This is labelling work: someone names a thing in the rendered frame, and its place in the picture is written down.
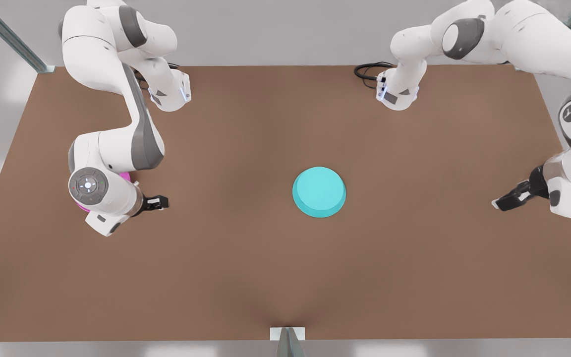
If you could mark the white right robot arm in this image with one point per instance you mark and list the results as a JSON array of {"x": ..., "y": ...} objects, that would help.
[{"x": 132, "y": 134}]

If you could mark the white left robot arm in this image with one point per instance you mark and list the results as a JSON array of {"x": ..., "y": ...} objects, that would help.
[{"x": 523, "y": 34}]

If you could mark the pink plate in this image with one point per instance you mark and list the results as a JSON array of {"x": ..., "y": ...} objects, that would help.
[{"x": 125, "y": 176}]

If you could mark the blue plate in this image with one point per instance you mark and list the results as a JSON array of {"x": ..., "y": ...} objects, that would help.
[{"x": 319, "y": 192}]

